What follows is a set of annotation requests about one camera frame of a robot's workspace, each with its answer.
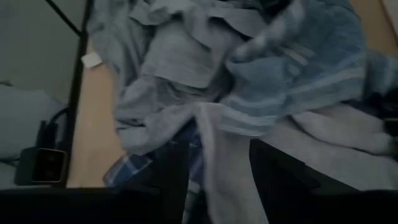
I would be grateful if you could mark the white tape piece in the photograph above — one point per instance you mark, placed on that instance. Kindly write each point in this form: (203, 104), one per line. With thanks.
(91, 59)

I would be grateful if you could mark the blue striped towel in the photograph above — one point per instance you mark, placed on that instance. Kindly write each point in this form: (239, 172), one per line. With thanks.
(311, 62)

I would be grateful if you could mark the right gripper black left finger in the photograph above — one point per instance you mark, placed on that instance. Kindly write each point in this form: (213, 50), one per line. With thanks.
(164, 174)

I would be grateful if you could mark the light grey shirt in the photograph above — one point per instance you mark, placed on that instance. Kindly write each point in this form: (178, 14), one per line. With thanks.
(177, 56)

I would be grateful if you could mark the black power supply box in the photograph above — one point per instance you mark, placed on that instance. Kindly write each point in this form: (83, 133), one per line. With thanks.
(46, 165)

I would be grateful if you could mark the white towel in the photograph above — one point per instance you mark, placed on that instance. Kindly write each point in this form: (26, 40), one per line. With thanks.
(326, 155)

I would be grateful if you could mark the blue plaid garment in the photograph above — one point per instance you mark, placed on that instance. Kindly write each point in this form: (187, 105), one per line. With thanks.
(130, 166)

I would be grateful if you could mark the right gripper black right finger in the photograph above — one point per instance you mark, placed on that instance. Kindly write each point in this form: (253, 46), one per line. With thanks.
(280, 174)

